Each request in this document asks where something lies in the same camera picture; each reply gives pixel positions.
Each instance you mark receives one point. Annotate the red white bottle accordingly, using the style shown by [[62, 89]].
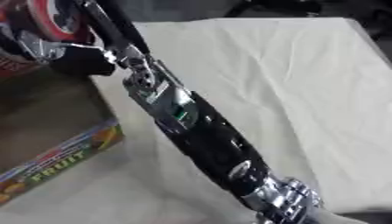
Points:
[[40, 18]]

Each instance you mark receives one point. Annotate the printed cardboard box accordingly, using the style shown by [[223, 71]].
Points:
[[51, 116]]

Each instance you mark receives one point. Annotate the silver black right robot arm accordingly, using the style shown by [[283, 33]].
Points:
[[214, 140]]

